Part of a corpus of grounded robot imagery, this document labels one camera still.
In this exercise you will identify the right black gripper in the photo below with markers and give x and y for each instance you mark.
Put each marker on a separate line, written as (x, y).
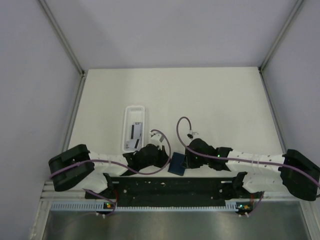
(189, 163)

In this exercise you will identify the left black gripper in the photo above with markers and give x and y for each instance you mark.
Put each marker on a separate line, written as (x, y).
(164, 158)

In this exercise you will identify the blue card holder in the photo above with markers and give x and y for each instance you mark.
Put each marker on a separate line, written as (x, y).
(176, 164)

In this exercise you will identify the white plastic basket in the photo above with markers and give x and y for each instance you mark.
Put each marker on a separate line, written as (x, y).
(133, 113)

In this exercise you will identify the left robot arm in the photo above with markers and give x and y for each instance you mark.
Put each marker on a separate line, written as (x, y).
(78, 168)

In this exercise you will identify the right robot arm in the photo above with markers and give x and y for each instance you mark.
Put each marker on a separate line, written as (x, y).
(291, 172)

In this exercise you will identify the lower cards in basket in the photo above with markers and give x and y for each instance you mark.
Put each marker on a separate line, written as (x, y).
(132, 144)

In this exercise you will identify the cards in basket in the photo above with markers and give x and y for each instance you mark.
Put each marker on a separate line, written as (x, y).
(132, 144)
(136, 130)

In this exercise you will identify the upper cards in basket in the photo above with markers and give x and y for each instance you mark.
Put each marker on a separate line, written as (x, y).
(136, 130)

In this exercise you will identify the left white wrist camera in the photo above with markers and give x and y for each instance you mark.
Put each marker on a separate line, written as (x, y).
(156, 139)

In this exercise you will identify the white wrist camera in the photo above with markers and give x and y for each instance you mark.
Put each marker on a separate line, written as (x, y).
(156, 139)
(192, 134)

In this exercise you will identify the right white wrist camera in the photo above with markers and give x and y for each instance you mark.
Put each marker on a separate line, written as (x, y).
(192, 134)

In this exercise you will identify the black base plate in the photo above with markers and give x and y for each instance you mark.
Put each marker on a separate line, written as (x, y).
(176, 191)

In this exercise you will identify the grey slotted cable duct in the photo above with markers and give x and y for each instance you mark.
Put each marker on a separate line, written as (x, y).
(99, 206)

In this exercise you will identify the left aluminium frame post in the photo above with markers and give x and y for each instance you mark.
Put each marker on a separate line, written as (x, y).
(60, 36)

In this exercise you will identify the aluminium frame post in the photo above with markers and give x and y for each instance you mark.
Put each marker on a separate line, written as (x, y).
(60, 36)
(293, 14)

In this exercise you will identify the right aluminium frame post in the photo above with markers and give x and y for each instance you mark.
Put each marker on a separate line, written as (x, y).
(293, 14)

